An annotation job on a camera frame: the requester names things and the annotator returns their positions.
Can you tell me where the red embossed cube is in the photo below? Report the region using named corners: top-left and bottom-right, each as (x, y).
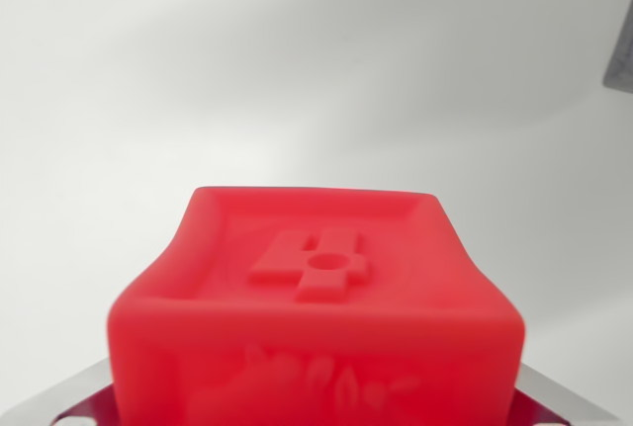
top-left (105, 184), bottom-right (528, 426)

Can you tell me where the grey studded cube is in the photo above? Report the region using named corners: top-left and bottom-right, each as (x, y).
top-left (601, 0), bottom-right (633, 92)

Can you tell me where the black-padded silver gripper right finger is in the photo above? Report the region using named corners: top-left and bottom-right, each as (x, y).
top-left (508, 363), bottom-right (633, 426)

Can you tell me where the black-padded silver gripper left finger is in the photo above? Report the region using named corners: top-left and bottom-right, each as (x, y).
top-left (0, 357), bottom-right (121, 426)

